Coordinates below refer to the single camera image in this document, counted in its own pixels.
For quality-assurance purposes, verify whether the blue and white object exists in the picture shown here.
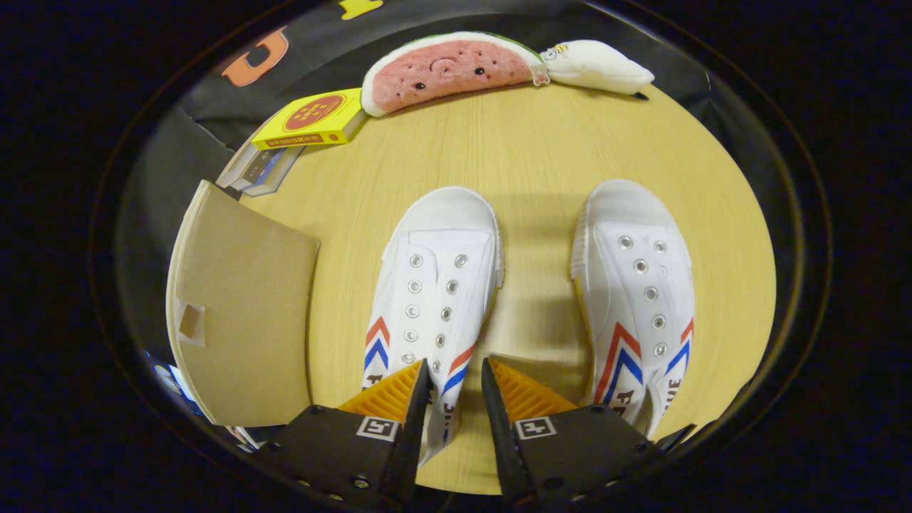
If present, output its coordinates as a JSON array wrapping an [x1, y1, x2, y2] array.
[[151, 349, 261, 453]]

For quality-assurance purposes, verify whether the beige fabric storage box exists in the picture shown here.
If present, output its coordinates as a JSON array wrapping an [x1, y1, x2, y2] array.
[[165, 180, 321, 428]]

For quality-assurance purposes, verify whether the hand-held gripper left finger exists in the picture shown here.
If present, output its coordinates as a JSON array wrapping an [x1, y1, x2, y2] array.
[[256, 358, 435, 511]]

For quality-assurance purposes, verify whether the white striped canvas shoe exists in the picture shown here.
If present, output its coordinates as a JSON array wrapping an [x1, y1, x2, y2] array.
[[361, 187, 505, 467], [570, 180, 695, 439]]

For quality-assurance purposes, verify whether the watermelon slice plush toy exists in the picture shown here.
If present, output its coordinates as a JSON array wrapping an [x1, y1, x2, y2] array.
[[361, 31, 551, 118]]

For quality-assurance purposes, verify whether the white plush toy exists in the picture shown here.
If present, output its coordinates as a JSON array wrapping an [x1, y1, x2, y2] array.
[[539, 40, 655, 100]]

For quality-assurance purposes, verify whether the yellow book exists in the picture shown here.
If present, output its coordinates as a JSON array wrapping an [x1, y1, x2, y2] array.
[[252, 88, 368, 150]]

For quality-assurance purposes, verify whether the grey white book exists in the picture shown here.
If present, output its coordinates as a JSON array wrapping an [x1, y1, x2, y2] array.
[[229, 146, 280, 193]]

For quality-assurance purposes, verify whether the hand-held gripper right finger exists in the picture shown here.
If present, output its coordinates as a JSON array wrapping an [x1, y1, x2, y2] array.
[[481, 357, 667, 505]]

